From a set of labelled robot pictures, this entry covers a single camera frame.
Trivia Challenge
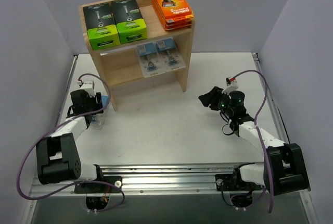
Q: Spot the blue razor blister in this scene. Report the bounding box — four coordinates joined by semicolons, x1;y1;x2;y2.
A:
156;38;186;72
89;94;111;130
136;43;166;78

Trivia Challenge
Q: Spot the green black razor box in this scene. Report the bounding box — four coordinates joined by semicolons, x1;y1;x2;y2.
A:
111;0;147;44
83;3;120;51

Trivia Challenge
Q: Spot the orange Fusion box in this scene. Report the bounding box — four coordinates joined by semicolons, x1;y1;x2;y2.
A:
162;15;194;26
163;21;192;31
152;0;193;23

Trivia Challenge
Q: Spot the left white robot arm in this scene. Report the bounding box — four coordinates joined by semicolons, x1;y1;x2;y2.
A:
36;89;104;185

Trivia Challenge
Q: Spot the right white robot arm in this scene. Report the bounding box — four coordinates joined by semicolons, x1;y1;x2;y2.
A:
198;86;310;196

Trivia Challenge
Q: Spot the wooden two-tier shelf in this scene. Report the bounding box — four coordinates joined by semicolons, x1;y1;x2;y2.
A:
79;0;196;111

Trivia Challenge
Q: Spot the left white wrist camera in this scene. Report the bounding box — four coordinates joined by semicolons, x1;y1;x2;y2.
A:
76;80;95;97

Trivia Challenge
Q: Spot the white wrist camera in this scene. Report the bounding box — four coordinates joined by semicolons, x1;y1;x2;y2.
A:
223;77;239;95
76;80;95;97

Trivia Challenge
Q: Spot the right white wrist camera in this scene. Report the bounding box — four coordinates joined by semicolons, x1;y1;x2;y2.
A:
223;77;239;95

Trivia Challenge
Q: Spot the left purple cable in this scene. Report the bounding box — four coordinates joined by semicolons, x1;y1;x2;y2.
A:
16;73;125;212

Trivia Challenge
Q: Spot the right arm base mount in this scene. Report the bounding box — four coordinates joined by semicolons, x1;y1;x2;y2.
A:
214;173;262;192

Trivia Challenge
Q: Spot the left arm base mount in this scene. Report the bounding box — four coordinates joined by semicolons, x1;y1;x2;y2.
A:
74;175;123;194

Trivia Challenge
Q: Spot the aluminium frame rail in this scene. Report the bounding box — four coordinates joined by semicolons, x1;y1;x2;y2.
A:
28;163;311;197

